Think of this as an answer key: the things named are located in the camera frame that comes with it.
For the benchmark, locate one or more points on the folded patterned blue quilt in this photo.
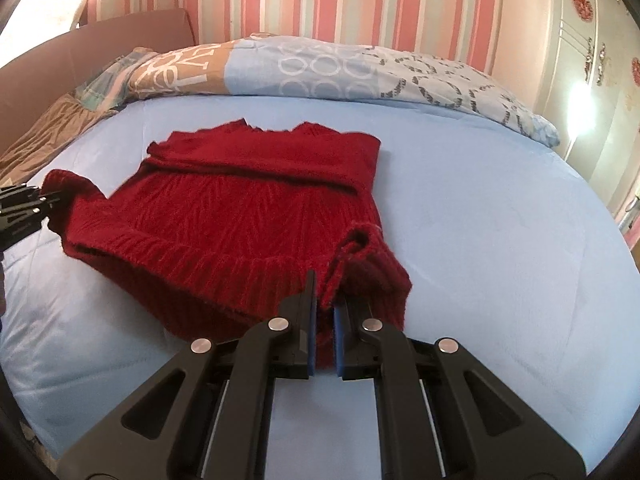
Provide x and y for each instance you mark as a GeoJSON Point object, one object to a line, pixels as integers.
{"type": "Point", "coordinates": [300, 70]}

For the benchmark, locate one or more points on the brown headboard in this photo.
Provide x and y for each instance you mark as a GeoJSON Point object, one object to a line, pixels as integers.
{"type": "Point", "coordinates": [75, 55]}

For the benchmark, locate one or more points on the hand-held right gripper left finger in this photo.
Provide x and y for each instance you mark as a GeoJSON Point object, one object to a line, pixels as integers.
{"type": "Point", "coordinates": [311, 350]}

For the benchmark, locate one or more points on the red round wardrobe decoration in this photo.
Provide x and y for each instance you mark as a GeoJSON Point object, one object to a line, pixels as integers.
{"type": "Point", "coordinates": [582, 4]}
{"type": "Point", "coordinates": [636, 71]}

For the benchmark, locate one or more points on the brown cloth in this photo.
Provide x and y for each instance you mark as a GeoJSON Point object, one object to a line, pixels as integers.
{"type": "Point", "coordinates": [50, 130]}

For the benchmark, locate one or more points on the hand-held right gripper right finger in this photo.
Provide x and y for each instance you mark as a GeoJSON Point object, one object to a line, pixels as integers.
{"type": "Point", "coordinates": [339, 345]}

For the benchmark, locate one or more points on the white wardrobe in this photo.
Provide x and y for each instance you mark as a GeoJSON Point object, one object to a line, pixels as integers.
{"type": "Point", "coordinates": [585, 110]}

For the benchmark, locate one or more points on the red knitted sweater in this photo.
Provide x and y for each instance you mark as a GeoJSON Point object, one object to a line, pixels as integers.
{"type": "Point", "coordinates": [225, 220]}

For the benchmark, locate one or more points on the green striped pillow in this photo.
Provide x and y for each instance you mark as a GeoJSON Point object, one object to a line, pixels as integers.
{"type": "Point", "coordinates": [107, 85]}

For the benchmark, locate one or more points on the bright window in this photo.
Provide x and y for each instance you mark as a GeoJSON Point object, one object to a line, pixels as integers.
{"type": "Point", "coordinates": [30, 20]}

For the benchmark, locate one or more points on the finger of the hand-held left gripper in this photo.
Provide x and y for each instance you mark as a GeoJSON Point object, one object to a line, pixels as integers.
{"type": "Point", "coordinates": [22, 222]}
{"type": "Point", "coordinates": [17, 194]}

